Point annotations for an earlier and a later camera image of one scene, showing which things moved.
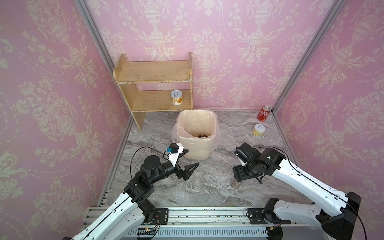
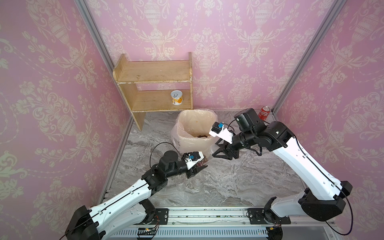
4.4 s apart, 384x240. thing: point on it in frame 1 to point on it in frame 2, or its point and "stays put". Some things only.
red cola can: x=263 y=113 stays put
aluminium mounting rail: x=229 y=223 stays put
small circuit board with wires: x=147 y=231 stays put
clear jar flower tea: x=235 y=185 to x=208 y=154
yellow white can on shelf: x=177 y=97 stays put
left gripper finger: x=189 y=169 to x=199 y=169
